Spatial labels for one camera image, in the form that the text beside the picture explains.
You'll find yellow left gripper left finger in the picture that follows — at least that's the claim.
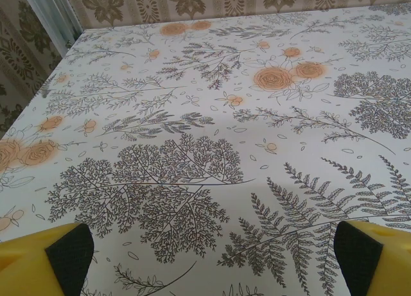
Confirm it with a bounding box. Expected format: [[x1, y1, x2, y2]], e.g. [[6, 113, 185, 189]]
[[0, 222, 95, 296]]

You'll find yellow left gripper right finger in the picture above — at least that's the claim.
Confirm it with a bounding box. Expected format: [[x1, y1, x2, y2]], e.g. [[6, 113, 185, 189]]
[[333, 220, 411, 296]]

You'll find floral print tablecloth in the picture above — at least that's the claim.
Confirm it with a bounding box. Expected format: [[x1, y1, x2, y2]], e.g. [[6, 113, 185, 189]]
[[0, 0, 411, 296]]

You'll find aluminium corner post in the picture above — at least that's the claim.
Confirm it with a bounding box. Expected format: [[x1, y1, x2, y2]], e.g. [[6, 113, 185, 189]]
[[24, 0, 86, 58]]

